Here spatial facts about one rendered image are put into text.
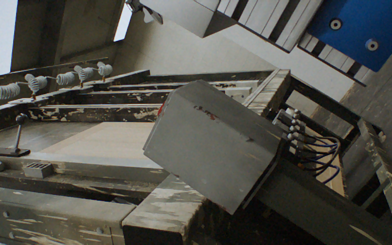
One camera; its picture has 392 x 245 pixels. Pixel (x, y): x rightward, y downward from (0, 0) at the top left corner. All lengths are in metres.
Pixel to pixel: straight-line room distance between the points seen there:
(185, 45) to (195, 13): 6.42
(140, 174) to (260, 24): 0.59
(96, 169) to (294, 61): 4.08
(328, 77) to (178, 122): 4.36
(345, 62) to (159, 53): 6.78
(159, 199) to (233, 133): 0.26
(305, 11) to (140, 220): 0.42
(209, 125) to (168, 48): 6.56
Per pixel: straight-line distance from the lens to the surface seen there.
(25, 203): 0.75
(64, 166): 0.99
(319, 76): 4.78
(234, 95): 1.66
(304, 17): 0.34
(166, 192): 0.67
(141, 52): 7.35
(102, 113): 1.55
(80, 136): 1.30
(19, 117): 1.15
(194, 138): 0.46
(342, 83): 4.79
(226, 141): 0.45
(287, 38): 0.34
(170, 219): 0.57
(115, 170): 0.89
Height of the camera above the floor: 0.80
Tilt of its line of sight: 9 degrees up
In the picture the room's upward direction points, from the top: 57 degrees counter-clockwise
